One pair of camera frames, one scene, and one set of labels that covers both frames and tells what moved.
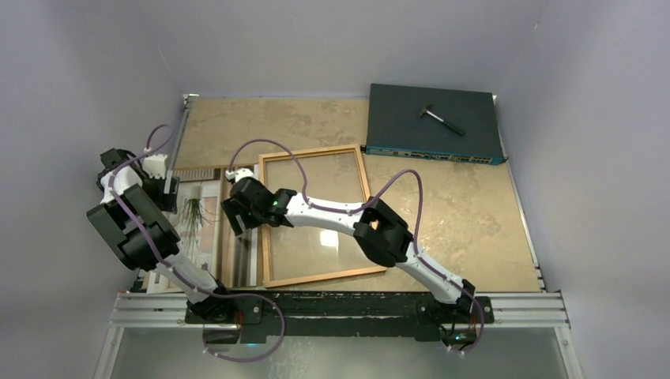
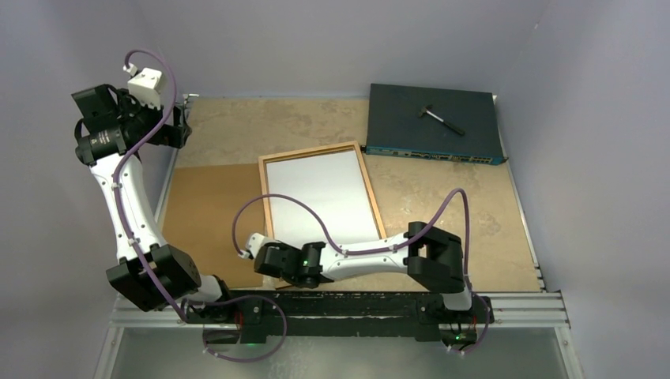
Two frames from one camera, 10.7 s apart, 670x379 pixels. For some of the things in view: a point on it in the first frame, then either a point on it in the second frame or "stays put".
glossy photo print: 197,225 -> 334,185
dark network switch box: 396,128 stays put
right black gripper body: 253,215 -> 284,246
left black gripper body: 155,189 -> 169,134
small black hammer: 423,110 stays put
